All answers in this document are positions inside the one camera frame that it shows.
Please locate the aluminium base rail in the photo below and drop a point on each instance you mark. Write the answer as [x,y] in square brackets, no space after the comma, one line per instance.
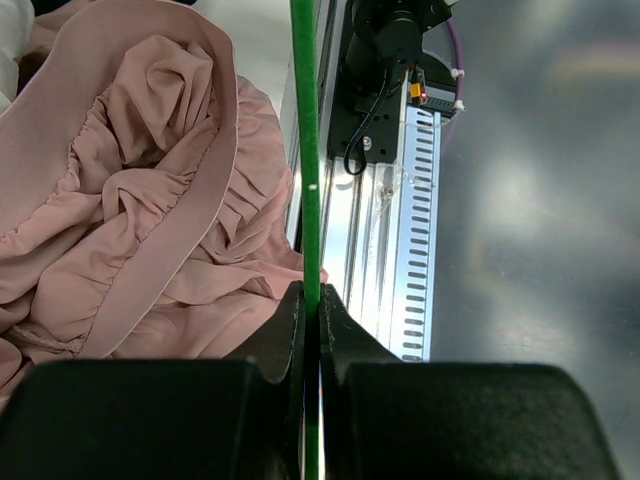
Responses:
[365,240]

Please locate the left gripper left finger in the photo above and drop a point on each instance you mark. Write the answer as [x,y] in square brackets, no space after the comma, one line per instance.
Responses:
[233,418]

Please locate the pink pleated skirt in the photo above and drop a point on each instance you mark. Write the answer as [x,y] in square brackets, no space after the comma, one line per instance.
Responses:
[144,189]

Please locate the green hanger of pink skirt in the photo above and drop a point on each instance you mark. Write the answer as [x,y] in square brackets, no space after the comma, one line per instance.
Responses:
[303,17]

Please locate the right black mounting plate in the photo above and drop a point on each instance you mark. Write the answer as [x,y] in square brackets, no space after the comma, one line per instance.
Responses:
[380,140]

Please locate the slotted cable duct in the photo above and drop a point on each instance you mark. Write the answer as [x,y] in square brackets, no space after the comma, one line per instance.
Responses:
[415,261]

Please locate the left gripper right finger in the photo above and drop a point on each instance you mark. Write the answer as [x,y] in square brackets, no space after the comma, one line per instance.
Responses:
[387,419]

